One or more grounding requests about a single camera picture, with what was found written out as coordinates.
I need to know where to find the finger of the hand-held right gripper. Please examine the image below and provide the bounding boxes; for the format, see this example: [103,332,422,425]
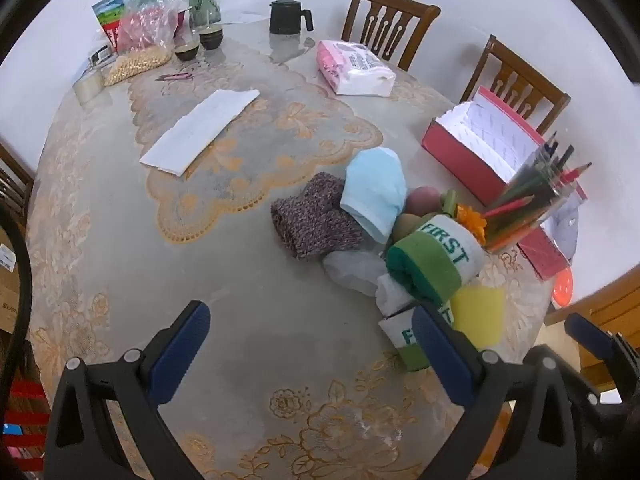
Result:
[564,312,633,376]

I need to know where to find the orange fabric flower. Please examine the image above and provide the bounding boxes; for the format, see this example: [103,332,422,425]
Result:
[456,204,488,241]

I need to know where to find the clear cup of coloured pencils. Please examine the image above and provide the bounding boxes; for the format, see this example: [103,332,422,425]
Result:
[482,132,593,256]

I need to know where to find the yellow sponge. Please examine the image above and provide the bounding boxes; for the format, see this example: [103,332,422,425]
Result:
[452,286,506,352]

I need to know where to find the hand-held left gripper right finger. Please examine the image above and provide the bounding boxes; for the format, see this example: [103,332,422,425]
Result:
[410,305,593,480]

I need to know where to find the pink tissue pack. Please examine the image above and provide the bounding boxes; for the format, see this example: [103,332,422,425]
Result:
[316,39,397,97]

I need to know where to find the green red packet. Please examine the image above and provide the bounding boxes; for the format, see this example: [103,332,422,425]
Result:
[91,0,126,53]

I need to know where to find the black cable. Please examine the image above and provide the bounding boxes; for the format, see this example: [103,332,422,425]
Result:
[0,204,35,396]

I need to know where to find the green glass vase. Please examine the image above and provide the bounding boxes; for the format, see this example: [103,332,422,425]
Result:
[189,0,222,26]

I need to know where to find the white paper sheet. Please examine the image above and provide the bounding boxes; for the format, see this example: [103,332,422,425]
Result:
[139,89,261,177]

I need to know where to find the brown wooden chair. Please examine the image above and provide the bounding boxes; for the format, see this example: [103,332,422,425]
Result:
[459,35,572,136]
[341,0,442,72]
[0,142,36,221]

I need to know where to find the white mesh drawstring bag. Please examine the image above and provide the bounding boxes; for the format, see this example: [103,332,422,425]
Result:
[322,250,388,297]

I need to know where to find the orange plastic stool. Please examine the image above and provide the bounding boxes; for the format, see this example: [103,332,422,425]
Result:
[550,266,576,307]

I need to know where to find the small grey box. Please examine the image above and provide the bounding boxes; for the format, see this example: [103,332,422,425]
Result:
[86,45,117,68]

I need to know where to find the red striped cloth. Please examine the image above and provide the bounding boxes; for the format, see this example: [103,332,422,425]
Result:
[0,380,51,476]

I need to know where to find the light blue cloth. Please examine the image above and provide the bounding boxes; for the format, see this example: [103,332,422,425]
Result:
[340,149,407,243]

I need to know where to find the brown purple knit cloth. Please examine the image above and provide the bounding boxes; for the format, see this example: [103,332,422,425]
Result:
[271,172,363,261]

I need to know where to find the white cloth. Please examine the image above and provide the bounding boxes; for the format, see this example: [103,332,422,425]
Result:
[375,275,416,318]

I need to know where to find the clear tape roll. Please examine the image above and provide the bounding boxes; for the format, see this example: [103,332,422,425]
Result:
[72,77,106,106]

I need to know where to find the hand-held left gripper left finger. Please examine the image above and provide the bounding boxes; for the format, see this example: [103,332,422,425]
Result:
[44,300,211,480]

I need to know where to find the clear plastic bag pink contents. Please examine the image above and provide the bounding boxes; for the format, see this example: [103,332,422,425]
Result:
[116,0,188,53]

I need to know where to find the red cardboard box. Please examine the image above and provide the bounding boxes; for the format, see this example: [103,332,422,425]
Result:
[421,86,591,281]

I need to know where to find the green white sock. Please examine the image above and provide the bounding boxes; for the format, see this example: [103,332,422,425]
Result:
[378,300,456,373]
[384,214,486,308]

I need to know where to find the pink toy peach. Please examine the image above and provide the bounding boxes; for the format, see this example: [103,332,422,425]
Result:
[404,186,441,217]

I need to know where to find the bag of pale beans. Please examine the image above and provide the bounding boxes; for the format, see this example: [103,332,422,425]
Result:
[102,46,173,87]

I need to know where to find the black mug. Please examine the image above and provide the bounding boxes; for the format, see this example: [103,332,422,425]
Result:
[269,0,315,36]

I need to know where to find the wooden furniture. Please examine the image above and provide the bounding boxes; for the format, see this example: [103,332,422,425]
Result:
[545,260,640,391]

